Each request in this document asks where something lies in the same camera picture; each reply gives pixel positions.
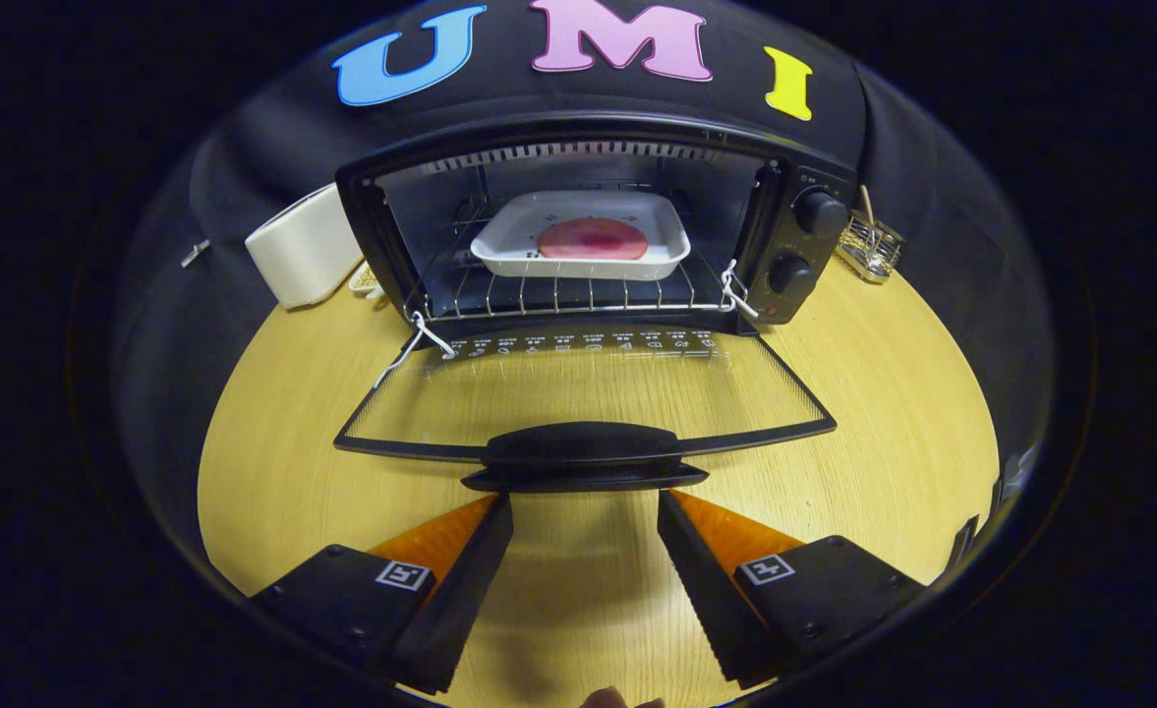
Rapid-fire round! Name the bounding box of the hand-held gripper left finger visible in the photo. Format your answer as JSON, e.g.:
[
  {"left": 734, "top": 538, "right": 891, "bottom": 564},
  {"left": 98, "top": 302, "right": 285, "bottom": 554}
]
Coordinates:
[{"left": 249, "top": 492, "right": 516, "bottom": 696}]

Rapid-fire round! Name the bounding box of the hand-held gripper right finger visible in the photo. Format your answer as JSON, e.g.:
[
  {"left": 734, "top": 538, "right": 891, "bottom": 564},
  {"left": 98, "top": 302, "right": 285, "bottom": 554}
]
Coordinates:
[{"left": 657, "top": 488, "right": 928, "bottom": 689}]

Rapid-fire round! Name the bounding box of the white square dish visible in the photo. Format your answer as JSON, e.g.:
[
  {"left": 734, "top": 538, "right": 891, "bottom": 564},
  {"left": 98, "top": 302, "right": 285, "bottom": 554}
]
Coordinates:
[{"left": 470, "top": 190, "right": 692, "bottom": 282}]

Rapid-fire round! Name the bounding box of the black toaster oven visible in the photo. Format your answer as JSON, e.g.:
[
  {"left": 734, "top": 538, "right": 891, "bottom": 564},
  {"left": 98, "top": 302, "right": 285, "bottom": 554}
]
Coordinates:
[{"left": 332, "top": 110, "right": 859, "bottom": 495}]

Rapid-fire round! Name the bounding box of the pink round ham slice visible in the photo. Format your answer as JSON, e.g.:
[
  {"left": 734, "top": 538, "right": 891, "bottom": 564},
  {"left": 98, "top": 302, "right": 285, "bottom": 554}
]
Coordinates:
[{"left": 537, "top": 217, "right": 650, "bottom": 262}]

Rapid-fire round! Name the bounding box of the white cube appliance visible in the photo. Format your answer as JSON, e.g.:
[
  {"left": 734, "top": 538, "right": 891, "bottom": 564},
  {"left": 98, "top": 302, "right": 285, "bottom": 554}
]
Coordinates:
[{"left": 245, "top": 183, "right": 366, "bottom": 312}]

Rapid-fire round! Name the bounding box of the white string tie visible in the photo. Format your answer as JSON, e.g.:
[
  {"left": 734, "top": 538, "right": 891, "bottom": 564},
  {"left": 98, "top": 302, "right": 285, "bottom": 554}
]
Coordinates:
[
  {"left": 719, "top": 259, "right": 761, "bottom": 321},
  {"left": 372, "top": 311, "right": 458, "bottom": 389}
]

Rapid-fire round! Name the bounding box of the metal wire oven rack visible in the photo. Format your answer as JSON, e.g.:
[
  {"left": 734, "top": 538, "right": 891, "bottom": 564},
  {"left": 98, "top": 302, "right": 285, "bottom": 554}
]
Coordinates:
[{"left": 403, "top": 197, "right": 741, "bottom": 322}]

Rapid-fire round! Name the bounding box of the wire mesh holder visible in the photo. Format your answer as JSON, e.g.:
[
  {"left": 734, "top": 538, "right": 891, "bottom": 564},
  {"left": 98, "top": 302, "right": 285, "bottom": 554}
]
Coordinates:
[{"left": 836, "top": 211, "right": 905, "bottom": 284}]

